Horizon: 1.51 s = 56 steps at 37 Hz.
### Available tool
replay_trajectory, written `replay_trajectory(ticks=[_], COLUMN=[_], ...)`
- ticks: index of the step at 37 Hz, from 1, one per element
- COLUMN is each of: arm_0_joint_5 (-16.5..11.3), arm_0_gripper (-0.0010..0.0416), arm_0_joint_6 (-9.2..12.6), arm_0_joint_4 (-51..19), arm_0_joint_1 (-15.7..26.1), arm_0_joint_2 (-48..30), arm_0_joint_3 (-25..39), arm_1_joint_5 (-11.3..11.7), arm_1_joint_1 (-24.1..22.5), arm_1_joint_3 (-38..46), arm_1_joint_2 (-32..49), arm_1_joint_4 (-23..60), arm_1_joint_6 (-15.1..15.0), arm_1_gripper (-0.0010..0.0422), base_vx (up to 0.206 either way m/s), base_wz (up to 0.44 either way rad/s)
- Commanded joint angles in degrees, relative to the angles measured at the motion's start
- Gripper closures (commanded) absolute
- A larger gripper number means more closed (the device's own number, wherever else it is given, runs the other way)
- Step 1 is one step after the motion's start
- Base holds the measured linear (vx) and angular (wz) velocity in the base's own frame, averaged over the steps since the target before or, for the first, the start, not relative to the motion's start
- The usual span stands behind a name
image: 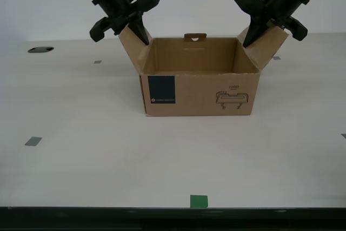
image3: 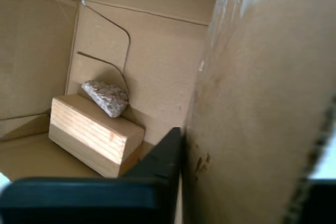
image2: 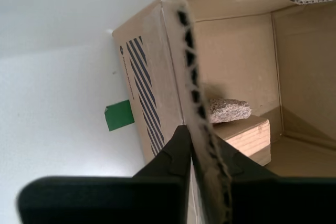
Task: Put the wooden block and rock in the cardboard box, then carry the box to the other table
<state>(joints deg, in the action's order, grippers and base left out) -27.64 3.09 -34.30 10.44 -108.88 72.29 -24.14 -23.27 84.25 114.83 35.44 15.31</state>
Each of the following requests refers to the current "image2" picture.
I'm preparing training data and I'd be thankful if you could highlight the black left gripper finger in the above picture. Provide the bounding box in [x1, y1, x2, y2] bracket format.
[17, 125, 194, 224]
[217, 140, 336, 224]

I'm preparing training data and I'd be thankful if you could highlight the light wooden block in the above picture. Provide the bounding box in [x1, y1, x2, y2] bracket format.
[214, 115, 271, 167]

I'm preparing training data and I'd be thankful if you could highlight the speckled granite rock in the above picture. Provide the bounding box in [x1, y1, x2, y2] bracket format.
[208, 98, 252, 124]

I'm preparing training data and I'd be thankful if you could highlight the brown cardboard box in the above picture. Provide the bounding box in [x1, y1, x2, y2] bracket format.
[112, 0, 336, 224]

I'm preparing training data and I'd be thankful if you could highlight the green tape square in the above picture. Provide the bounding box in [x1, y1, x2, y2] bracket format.
[104, 100, 135, 132]

